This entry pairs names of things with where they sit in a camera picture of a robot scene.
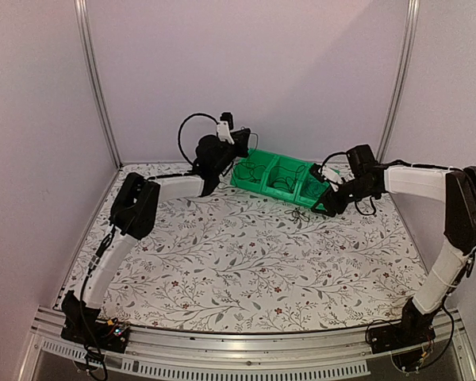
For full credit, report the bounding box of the left aluminium frame post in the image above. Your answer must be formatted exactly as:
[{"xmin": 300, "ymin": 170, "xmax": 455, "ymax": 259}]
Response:
[{"xmin": 74, "ymin": 0, "xmax": 123, "ymax": 169}]

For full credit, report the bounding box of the floral table mat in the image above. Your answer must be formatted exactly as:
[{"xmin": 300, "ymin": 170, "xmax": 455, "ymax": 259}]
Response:
[{"xmin": 61, "ymin": 161, "xmax": 436, "ymax": 333}]

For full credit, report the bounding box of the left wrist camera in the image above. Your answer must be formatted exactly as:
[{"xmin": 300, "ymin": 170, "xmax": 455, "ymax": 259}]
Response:
[{"xmin": 216, "ymin": 112, "xmax": 235, "ymax": 144}]

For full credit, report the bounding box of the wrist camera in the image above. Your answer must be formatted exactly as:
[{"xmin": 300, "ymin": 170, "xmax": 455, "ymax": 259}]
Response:
[
  {"xmin": 309, "ymin": 164, "xmax": 343, "ymax": 188},
  {"xmin": 216, "ymin": 112, "xmax": 235, "ymax": 144}
]

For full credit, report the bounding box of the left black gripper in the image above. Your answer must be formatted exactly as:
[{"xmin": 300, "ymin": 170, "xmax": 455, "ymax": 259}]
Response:
[{"xmin": 215, "ymin": 128, "xmax": 251, "ymax": 175}]

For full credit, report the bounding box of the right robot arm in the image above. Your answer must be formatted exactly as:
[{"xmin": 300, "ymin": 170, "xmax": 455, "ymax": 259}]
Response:
[{"xmin": 309, "ymin": 144, "xmax": 476, "ymax": 353}]

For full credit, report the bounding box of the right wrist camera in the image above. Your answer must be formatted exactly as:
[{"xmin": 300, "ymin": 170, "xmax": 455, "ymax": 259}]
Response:
[{"xmin": 309, "ymin": 164, "xmax": 343, "ymax": 188}]

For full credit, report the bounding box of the green bin right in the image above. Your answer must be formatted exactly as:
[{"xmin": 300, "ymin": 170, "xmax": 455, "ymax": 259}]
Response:
[{"xmin": 294, "ymin": 164, "xmax": 331, "ymax": 209}]

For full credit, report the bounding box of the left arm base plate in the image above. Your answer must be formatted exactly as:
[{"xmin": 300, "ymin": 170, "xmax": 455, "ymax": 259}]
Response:
[{"xmin": 61, "ymin": 317, "xmax": 130, "ymax": 353}]

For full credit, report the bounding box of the aluminium frame post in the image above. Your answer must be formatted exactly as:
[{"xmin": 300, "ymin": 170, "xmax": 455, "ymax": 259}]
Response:
[
  {"xmin": 74, "ymin": 0, "xmax": 123, "ymax": 169},
  {"xmin": 377, "ymin": 0, "xmax": 420, "ymax": 162}
]

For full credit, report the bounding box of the green bin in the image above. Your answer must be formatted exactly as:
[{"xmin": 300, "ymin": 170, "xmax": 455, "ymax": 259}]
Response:
[
  {"xmin": 294, "ymin": 164, "xmax": 331, "ymax": 209},
  {"xmin": 262, "ymin": 155, "xmax": 308, "ymax": 203},
  {"xmin": 231, "ymin": 148, "xmax": 277, "ymax": 194}
]

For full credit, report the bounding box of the green bin middle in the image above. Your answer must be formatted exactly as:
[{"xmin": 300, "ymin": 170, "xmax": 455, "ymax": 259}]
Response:
[{"xmin": 262, "ymin": 155, "xmax": 308, "ymax": 203}]

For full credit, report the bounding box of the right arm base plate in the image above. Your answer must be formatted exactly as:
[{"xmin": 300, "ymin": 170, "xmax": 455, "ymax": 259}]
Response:
[{"xmin": 365, "ymin": 320, "xmax": 436, "ymax": 373}]

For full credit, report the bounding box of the right aluminium frame post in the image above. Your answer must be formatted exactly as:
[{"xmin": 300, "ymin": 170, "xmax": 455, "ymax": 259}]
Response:
[{"xmin": 377, "ymin": 0, "xmax": 420, "ymax": 162}]

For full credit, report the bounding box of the green bin left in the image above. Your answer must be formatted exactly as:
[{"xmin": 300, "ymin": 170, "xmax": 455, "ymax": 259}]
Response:
[{"xmin": 231, "ymin": 148, "xmax": 277, "ymax": 194}]

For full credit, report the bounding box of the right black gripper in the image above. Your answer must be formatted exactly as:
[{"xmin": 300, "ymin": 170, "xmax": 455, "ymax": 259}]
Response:
[{"xmin": 312, "ymin": 178, "xmax": 376, "ymax": 217}]

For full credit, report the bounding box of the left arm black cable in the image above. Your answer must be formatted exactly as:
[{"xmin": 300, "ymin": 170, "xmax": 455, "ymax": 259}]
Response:
[{"xmin": 177, "ymin": 113, "xmax": 219, "ymax": 164}]

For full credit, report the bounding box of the front aluminium rail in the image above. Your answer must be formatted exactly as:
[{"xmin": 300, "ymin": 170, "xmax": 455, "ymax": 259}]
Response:
[{"xmin": 19, "ymin": 307, "xmax": 476, "ymax": 380}]

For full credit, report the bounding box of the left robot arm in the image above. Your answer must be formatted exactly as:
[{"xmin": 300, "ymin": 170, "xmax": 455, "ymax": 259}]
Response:
[{"xmin": 62, "ymin": 122, "xmax": 251, "ymax": 344}]

